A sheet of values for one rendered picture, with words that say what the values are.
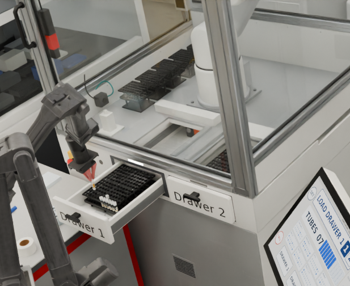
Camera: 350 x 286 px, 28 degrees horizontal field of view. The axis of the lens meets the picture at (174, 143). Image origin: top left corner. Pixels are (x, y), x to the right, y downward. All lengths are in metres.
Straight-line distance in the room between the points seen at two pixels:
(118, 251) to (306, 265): 1.19
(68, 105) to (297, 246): 0.75
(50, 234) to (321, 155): 1.31
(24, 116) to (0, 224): 1.71
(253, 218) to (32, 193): 1.01
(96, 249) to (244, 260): 0.62
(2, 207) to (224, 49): 0.85
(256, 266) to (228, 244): 0.13
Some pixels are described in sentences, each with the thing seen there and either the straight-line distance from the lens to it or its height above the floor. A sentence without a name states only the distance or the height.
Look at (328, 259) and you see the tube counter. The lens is 1.89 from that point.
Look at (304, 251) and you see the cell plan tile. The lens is 1.99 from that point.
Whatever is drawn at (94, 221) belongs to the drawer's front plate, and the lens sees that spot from 2.53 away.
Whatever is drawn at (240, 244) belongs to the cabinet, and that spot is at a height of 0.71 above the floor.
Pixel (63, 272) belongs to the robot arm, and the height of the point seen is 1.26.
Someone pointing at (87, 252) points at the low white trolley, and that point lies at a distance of 2.85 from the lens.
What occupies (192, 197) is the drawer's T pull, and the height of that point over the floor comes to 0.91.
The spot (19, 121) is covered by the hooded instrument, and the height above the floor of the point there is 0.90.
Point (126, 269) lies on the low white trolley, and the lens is 3.05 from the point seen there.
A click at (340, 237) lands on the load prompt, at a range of 1.88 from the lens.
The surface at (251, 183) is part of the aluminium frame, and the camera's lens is 2.36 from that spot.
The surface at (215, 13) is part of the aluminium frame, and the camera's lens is 2.10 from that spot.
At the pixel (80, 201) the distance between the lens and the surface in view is 2.74.
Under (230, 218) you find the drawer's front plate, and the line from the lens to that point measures 2.50.
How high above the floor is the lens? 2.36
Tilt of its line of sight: 31 degrees down
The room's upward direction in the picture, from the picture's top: 12 degrees counter-clockwise
